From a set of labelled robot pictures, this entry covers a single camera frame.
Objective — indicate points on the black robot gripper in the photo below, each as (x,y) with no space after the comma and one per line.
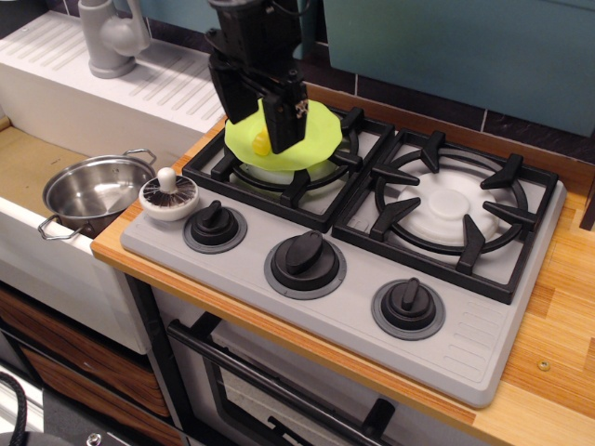
(253,56)

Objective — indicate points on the white toy mushroom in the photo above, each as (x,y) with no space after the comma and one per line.
(169,197)

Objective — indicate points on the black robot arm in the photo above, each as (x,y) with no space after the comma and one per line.
(252,66)

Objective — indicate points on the lime green plate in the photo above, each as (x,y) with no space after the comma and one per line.
(322,137)

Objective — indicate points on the stainless steel pot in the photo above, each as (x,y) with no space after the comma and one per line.
(86,197)

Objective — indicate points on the white toy sink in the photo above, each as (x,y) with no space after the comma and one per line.
(54,111)

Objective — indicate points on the black left burner grate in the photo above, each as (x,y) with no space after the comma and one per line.
(311,197)

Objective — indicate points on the black burner grate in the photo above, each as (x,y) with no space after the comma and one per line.
(311,197)
(500,269)

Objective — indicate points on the black left stove knob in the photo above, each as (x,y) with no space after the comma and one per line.
(214,229)

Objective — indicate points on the black stove knob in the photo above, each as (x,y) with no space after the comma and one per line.
(305,267)
(214,229)
(408,310)

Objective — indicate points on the grey toy faucet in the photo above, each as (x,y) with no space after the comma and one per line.
(112,42)

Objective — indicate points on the black middle stove knob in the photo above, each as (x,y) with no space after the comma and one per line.
(305,267)

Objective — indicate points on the white right burner disc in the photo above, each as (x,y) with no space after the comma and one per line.
(446,198)

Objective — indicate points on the grey toy stove top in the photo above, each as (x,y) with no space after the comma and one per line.
(465,359)

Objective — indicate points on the black right burner grate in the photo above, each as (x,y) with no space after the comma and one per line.
(500,269)

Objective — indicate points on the black right stove knob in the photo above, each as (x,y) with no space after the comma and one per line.
(408,310)

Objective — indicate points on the toy oven door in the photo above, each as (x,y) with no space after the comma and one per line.
(261,394)

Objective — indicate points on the wooden drawer fronts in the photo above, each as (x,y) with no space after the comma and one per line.
(99,375)

